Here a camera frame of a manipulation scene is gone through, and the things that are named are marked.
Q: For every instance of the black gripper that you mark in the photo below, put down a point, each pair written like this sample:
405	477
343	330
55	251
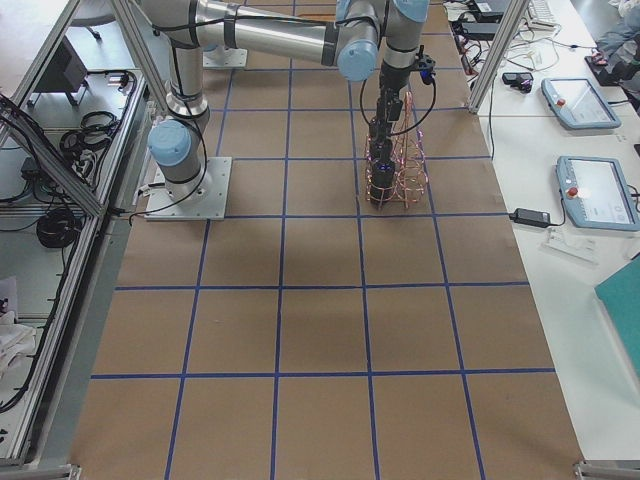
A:
387	83

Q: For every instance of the dark wine bottle carried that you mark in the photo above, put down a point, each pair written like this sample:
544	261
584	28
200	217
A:
380	128

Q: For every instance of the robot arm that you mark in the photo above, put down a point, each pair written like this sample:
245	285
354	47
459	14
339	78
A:
364	37

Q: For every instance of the dark wine bottle middle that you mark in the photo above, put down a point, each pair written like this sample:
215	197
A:
380	151

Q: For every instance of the dark wine bottle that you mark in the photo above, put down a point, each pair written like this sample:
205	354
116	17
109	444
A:
380	151
381	181

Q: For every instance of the dark wine bottle outer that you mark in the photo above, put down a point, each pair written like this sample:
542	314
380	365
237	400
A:
381	181

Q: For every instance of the black power adapter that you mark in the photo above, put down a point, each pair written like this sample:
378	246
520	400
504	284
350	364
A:
534	218

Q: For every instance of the far teach pendant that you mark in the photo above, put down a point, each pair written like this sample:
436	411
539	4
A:
578	104

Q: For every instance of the teach pendant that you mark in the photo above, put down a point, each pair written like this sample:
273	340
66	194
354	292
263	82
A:
578	104
595	193

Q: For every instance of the near teach pendant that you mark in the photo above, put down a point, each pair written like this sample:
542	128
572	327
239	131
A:
595	193

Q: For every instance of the teal box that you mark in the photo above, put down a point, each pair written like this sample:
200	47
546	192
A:
620	295

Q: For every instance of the copper wire bottle basket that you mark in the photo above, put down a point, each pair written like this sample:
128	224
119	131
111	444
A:
410	182

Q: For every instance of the aluminium frame post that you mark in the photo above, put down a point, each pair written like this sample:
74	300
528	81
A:
502	40

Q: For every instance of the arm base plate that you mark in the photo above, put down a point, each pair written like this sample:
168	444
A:
204	197
224	58

